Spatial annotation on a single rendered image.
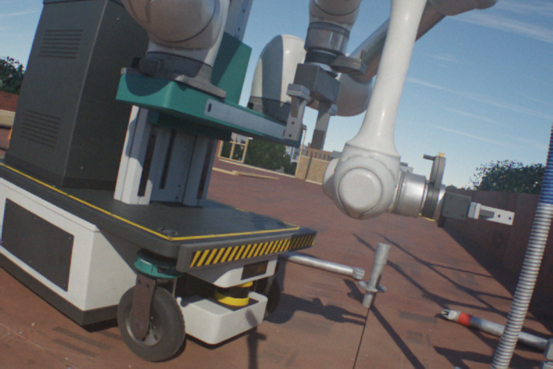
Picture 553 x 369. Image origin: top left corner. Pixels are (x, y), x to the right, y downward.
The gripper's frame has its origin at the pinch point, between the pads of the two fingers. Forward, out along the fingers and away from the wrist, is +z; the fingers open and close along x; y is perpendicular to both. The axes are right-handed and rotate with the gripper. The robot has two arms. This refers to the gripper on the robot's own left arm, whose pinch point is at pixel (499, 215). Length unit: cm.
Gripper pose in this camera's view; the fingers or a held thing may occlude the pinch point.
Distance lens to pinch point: 96.9
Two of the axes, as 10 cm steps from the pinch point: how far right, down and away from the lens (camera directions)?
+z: 9.4, 2.1, -2.6
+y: -2.2, 9.8, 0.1
